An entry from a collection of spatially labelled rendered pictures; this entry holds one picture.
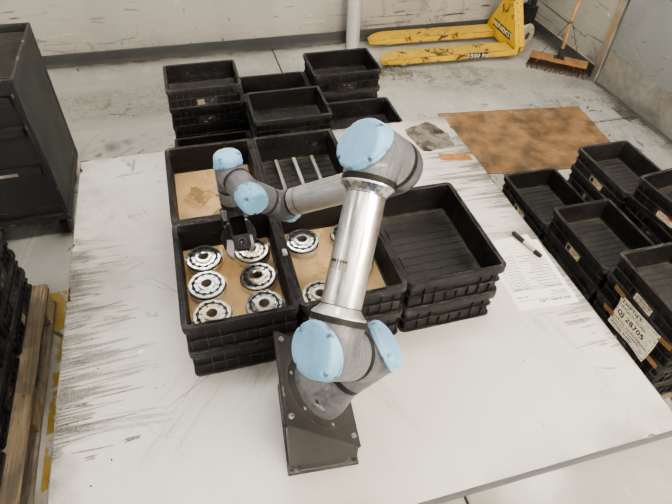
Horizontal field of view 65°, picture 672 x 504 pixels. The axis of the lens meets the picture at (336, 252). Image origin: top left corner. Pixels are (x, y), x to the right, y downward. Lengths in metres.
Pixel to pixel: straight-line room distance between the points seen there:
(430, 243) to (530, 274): 0.38
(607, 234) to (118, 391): 2.13
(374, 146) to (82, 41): 3.92
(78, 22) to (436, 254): 3.66
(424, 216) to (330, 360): 0.90
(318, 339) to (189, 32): 3.92
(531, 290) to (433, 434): 0.63
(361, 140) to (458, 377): 0.78
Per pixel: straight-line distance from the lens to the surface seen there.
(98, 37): 4.77
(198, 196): 1.89
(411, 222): 1.78
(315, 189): 1.33
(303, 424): 1.20
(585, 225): 2.72
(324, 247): 1.66
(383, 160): 1.07
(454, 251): 1.71
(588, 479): 2.39
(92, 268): 1.92
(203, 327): 1.37
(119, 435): 1.53
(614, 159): 3.25
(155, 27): 4.72
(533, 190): 3.02
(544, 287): 1.88
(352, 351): 1.06
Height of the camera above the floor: 2.00
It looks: 45 degrees down
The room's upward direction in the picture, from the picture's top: 3 degrees clockwise
